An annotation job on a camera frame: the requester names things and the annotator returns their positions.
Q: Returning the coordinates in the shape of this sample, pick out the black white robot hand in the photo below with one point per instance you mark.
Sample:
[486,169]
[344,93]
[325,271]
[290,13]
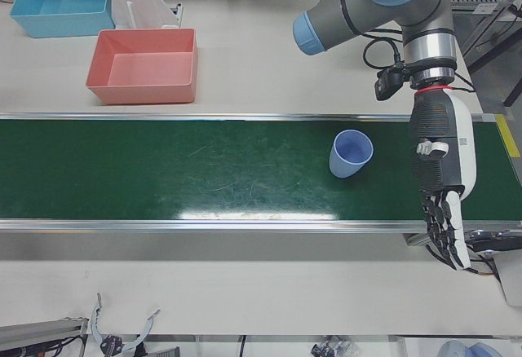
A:
[428,120]

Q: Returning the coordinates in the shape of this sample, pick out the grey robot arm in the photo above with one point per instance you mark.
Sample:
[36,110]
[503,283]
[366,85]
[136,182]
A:
[387,10]

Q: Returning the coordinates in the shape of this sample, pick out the light blue plastic cup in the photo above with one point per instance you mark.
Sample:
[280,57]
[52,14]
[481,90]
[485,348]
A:
[346,161]

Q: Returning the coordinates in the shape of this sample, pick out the pink plastic box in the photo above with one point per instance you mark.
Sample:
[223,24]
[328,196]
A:
[147,67]

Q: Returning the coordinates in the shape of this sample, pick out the grey finned metal box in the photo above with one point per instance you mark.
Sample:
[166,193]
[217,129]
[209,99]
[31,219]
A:
[168,352]

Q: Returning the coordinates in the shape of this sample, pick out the blue plastic box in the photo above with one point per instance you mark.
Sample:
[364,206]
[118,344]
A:
[61,6]

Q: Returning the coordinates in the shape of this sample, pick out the green conveyor belt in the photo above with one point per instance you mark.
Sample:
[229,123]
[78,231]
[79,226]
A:
[204,165]

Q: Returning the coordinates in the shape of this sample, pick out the small bag of screws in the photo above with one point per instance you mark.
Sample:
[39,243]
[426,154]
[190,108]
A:
[332,348]

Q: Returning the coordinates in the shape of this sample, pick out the metal reacher grabber tool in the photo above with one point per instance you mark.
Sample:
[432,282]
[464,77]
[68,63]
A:
[95,324]

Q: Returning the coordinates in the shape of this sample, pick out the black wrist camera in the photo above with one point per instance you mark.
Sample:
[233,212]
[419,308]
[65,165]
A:
[385,86]

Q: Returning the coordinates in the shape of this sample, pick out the aluminium profile post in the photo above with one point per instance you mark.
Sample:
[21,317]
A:
[41,326]

